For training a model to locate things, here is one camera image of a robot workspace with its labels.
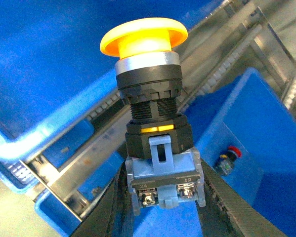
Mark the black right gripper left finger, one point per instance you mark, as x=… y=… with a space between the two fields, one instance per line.
x=113 y=214

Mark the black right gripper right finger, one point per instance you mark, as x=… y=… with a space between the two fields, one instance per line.
x=227 y=214

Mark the yellow mushroom push button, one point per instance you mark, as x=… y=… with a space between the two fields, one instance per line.
x=163 y=166

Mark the red push button in box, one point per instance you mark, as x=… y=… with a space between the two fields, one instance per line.
x=224 y=165

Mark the blue middle plastic bin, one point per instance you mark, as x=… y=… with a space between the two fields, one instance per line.
x=245 y=114

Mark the blue plastic bin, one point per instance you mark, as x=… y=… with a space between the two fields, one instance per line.
x=245 y=114
x=52 y=71

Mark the blue left plastic bin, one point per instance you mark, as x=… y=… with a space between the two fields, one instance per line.
x=52 y=71

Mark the metal roller rack frame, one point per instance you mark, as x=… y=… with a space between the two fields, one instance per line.
x=236 y=31

